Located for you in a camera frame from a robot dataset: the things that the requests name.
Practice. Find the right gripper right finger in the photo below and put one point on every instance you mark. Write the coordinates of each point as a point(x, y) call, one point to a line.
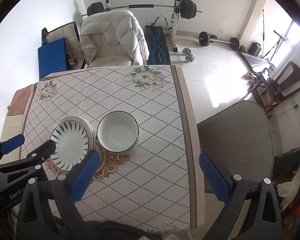
point(262, 220)

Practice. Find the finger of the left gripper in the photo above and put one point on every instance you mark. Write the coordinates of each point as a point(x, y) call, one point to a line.
point(32, 165)
point(11, 144)

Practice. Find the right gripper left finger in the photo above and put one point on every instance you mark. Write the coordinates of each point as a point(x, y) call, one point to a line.
point(35, 219)

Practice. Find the blue leaf pattern plate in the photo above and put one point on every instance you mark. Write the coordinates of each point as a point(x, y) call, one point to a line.
point(65, 161)

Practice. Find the white shallow bowl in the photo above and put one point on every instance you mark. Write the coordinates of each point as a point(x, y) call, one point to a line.
point(119, 141)

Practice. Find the white bowl dark rim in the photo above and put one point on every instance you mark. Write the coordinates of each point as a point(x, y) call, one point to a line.
point(117, 120)

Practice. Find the plain white plate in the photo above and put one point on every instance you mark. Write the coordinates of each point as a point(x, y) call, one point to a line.
point(73, 135)

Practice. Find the long barbell with plates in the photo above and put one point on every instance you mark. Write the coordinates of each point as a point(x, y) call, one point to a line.
point(187, 8)

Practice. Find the floral checked tablecloth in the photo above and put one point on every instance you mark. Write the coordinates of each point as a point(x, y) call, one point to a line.
point(141, 122)

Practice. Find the dark wooden chair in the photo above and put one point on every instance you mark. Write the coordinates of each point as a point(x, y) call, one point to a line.
point(274, 91)

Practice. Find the white puffy jacket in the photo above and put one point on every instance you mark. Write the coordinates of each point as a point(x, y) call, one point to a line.
point(120, 26)

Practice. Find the black blue weight bench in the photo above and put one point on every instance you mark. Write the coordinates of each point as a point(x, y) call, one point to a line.
point(157, 45)

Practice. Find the chrome dumbbell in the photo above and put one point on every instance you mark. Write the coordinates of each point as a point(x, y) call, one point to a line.
point(189, 57)

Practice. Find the short barbell on floor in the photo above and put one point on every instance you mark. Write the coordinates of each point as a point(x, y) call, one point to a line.
point(205, 39)

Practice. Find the white squat rack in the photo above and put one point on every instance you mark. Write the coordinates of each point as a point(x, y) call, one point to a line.
point(171, 29)

